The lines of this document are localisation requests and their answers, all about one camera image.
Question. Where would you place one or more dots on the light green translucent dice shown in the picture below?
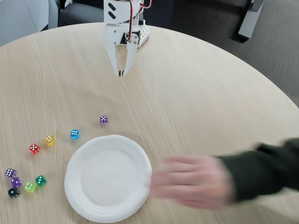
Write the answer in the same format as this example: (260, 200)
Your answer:
(30, 187)

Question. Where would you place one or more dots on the yellow translucent dice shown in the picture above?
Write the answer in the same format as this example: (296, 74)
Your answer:
(50, 140)

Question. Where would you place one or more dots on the grey desk leg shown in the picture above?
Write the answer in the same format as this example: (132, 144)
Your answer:
(248, 21)

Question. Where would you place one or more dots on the red translucent dice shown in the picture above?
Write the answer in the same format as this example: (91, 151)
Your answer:
(34, 149)

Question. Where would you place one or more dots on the dark green translucent dice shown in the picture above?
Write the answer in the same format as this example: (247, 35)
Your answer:
(40, 180)

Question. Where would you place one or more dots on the white paper plate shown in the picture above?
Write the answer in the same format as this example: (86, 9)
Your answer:
(107, 179)

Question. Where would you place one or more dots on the person's hand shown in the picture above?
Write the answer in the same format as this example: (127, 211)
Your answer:
(198, 182)

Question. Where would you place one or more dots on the black dice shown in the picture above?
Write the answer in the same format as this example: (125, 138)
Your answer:
(13, 192)

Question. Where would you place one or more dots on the black office chair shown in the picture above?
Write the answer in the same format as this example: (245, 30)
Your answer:
(79, 14)

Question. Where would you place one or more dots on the purple translucent dice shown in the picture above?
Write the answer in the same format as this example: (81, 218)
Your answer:
(104, 120)
(10, 172)
(16, 182)

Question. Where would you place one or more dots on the blue translucent dice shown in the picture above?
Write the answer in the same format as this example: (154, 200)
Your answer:
(75, 134)

